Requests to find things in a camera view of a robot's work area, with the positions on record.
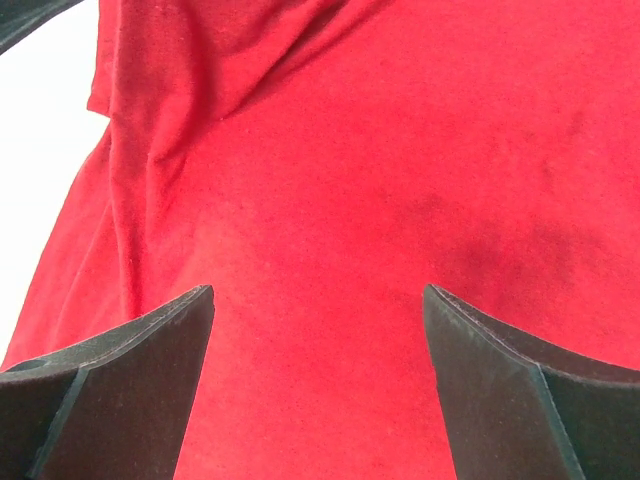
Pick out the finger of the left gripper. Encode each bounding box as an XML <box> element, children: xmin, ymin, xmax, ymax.
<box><xmin>0</xmin><ymin>0</ymin><xmax>82</xmax><ymax>54</ymax></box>

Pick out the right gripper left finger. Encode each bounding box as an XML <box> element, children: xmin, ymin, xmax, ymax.
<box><xmin>1</xmin><ymin>286</ymin><xmax>214</xmax><ymax>480</ymax></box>

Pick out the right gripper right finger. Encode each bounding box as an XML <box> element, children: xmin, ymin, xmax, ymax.
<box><xmin>423</xmin><ymin>285</ymin><xmax>639</xmax><ymax>479</ymax></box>

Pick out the red t-shirt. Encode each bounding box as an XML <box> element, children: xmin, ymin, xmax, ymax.
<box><xmin>4</xmin><ymin>1</ymin><xmax>639</xmax><ymax>479</ymax></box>

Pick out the floral tablecloth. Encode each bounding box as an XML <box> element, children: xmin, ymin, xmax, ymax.
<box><xmin>1</xmin><ymin>1</ymin><xmax>108</xmax><ymax>368</ymax></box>

